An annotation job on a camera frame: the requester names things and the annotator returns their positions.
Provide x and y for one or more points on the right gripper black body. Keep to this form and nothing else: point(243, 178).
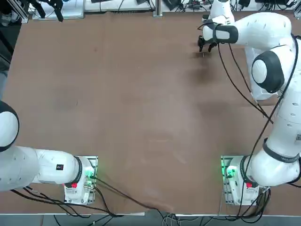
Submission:
point(208, 42)

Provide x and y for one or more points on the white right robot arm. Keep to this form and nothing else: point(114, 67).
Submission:
point(265, 28)

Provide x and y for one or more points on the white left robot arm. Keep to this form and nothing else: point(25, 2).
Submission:
point(35, 167)

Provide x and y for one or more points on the black power supply brick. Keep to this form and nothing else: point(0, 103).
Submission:
point(172, 4)
point(143, 2)

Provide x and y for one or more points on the black power adapter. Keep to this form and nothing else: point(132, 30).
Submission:
point(244, 2)

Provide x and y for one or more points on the aluminium profile rail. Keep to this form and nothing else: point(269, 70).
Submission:
point(158, 8)

